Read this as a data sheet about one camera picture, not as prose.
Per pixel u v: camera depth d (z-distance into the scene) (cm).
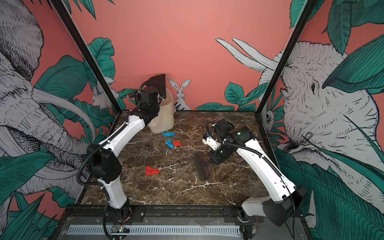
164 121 94
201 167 76
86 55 86
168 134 107
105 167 49
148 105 64
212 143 64
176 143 102
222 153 57
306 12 70
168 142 101
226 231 70
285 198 38
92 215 74
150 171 88
